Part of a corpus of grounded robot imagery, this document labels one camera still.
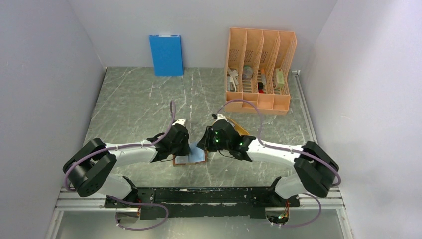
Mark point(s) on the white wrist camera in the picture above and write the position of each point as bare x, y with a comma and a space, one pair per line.
219, 116
181, 122

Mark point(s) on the green eraser in organizer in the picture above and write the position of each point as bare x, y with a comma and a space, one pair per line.
279, 78

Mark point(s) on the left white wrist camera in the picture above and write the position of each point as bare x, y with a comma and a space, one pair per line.
181, 122

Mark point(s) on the black base frame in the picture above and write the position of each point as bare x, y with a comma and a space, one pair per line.
209, 202

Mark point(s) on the orange desk file organizer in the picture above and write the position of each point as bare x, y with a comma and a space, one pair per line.
257, 66

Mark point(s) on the orange oval tray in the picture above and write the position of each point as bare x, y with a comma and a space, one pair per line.
241, 131

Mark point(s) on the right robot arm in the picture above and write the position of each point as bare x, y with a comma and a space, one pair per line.
314, 170

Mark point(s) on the blue box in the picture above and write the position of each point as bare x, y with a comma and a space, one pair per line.
167, 55

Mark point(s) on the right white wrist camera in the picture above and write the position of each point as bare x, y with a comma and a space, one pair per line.
219, 116

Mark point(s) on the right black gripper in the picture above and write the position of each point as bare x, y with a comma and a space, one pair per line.
205, 143

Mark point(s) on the white parts in organizer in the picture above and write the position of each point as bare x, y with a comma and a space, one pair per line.
233, 84

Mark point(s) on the brown leather card holder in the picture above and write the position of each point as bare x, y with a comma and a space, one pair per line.
196, 156

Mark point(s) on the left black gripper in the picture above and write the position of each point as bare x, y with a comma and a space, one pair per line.
186, 149

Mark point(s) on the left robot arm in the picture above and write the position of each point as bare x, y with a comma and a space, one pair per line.
89, 170

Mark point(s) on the grey round item in organizer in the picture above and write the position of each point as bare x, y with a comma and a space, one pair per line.
247, 72

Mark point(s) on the red orange item in organizer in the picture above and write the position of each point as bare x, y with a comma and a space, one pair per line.
261, 81

